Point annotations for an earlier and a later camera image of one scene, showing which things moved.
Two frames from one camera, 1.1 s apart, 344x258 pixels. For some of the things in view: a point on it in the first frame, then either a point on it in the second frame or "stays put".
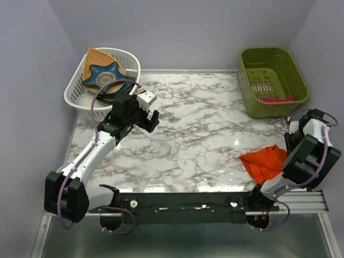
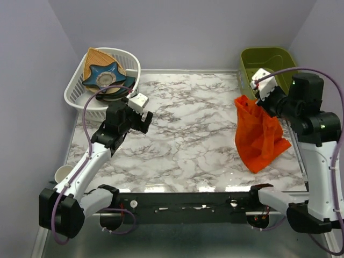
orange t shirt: [264, 163] → [258, 137]
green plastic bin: [270, 83] stays put
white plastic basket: [77, 93] stays put
